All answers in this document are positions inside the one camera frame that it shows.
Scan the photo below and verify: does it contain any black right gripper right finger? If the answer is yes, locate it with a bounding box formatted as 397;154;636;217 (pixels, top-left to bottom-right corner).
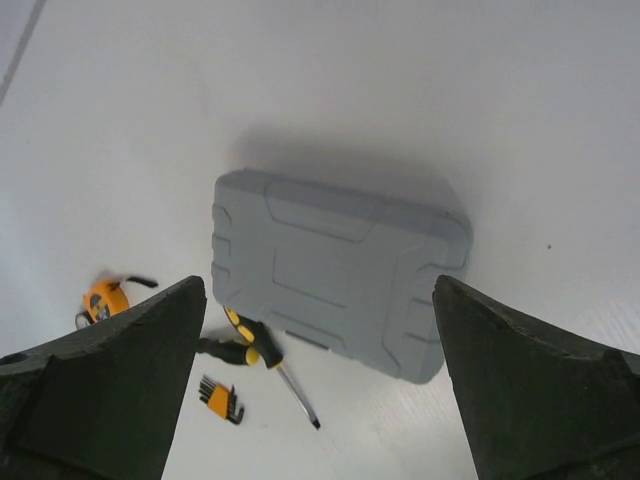
433;275;639;479

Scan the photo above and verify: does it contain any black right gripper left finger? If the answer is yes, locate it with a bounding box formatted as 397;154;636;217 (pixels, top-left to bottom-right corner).
1;276;206;479

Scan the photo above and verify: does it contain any grey plastic tool case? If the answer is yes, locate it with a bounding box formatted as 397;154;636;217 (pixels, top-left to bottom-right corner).
211;169;473;384

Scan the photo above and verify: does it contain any orange tape measure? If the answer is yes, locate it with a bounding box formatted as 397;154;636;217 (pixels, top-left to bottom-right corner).
75;275;158;330

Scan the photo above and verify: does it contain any hex key set orange holder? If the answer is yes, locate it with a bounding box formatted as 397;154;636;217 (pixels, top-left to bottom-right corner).
198;375;244;425

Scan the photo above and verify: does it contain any phillips screwdriver black yellow handle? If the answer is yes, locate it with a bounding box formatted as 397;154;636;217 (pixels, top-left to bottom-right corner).
197;337;261;366

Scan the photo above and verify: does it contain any flathead screwdriver black yellow handle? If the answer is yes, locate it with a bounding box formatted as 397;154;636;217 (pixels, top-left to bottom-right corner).
223;306;321;430

